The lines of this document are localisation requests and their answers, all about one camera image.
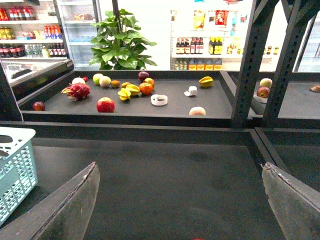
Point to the yellow star fruit right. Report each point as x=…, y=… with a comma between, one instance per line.
x=206, y=82

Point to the small orange mango fruit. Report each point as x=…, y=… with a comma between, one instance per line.
x=125, y=84

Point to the dark metal rack post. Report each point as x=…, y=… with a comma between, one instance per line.
x=257, y=33

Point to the red yellow peach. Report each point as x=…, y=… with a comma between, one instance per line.
x=150, y=80

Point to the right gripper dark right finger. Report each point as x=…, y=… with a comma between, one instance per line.
x=295, y=205

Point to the red apple right tray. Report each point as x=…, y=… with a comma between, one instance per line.
x=263, y=92

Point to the red apple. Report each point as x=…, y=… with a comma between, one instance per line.
x=105, y=105

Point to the pale peach front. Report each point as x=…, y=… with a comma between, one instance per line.
x=197, y=111

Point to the store shelf with sauce bottles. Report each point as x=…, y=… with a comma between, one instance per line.
x=210, y=40

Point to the small dark red plum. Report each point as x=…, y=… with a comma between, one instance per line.
x=38, y=106

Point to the brown kiwi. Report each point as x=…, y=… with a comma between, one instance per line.
x=115, y=83

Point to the green potted plant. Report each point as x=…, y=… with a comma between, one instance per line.
x=119, y=45

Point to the green apple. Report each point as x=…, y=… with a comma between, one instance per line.
x=96, y=78

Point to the yellow star fruit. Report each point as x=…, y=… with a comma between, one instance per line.
x=133, y=89
x=124, y=94
x=206, y=82

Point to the yellow star fruit behind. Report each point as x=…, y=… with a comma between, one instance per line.
x=133, y=89

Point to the white foam net piece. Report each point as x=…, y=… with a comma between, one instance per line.
x=192, y=91

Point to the yellow star fruit front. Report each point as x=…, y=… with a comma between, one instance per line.
x=124, y=94

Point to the black fruit display tray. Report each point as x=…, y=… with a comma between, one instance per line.
x=138, y=110

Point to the pale fruit right tray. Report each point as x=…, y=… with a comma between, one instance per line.
x=266, y=82

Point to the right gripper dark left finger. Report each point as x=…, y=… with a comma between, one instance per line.
x=63, y=215

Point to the light blue plastic basket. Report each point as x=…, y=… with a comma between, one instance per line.
x=18, y=175

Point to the store shelf with drinks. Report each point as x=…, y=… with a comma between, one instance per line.
x=30, y=29

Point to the pink dragon fruit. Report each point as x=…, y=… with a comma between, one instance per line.
x=77, y=91

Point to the orange persimmon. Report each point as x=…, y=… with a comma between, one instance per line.
x=146, y=88

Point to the white round fruit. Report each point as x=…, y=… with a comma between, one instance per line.
x=78, y=80

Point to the dark purple fruit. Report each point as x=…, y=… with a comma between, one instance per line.
x=142, y=75

